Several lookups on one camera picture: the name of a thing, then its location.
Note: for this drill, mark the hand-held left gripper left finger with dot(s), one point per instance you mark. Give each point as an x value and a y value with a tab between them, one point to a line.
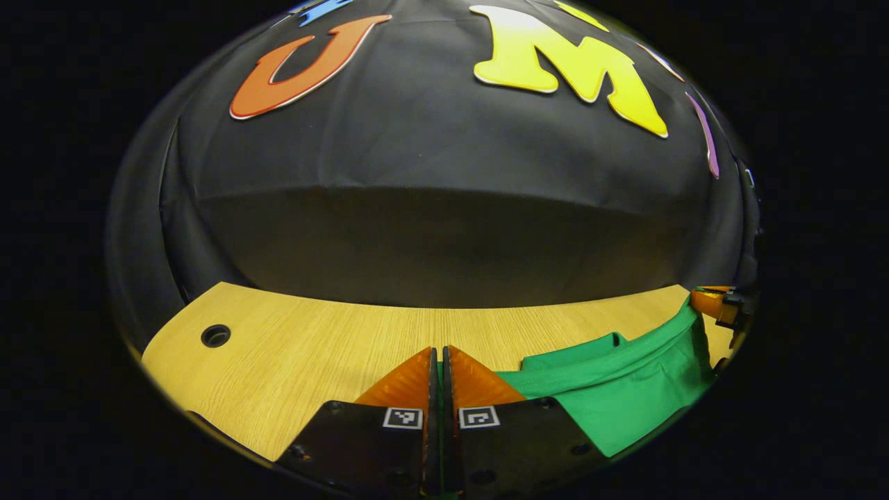
361	451

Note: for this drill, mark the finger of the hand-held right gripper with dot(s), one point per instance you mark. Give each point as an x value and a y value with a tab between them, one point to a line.
708	302

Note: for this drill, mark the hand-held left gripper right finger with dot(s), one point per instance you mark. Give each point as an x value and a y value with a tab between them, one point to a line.
528	444

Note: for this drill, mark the green polo T-shirt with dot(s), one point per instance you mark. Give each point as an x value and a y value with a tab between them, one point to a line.
625	396

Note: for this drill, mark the black backdrop cloth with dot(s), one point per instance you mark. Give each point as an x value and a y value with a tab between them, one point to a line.
417	208

